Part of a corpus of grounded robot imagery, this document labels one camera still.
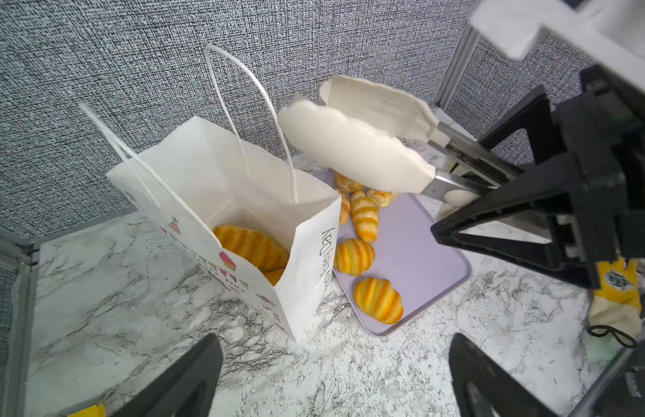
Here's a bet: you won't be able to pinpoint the small striped fake croissant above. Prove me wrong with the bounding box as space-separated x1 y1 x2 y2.
350 190 380 244

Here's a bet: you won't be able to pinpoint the ring-shaped fake bread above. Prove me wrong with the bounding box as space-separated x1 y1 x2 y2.
337 190 350 225

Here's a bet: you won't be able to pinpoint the striped fake bun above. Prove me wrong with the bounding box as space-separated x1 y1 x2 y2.
334 239 375 276
354 277 404 325

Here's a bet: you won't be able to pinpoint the white and steel tongs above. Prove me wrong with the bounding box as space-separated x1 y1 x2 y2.
277 76 523 207

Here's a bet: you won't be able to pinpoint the oblong flaky fake bread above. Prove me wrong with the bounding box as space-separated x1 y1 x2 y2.
367 189 398 210

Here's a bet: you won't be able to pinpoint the yellow black work glove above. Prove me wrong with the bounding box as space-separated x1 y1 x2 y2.
587 258 642 349

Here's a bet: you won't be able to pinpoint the lilac plastic tray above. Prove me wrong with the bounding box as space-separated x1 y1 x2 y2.
334 194 472 338

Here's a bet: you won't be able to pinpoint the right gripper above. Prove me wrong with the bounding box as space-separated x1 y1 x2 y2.
431 64 645 289

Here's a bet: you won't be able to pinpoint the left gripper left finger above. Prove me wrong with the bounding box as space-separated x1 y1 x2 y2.
114 334 223 417

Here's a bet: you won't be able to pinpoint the white paper bag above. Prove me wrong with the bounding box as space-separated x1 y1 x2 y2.
78 43 343 342

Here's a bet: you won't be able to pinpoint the yellow toy shovel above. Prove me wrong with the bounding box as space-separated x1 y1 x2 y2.
68 404 106 417

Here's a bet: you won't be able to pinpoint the round twisted fake bun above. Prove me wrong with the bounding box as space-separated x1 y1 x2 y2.
334 172 364 195

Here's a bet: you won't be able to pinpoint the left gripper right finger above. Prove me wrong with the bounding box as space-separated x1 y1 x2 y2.
448 333 554 416

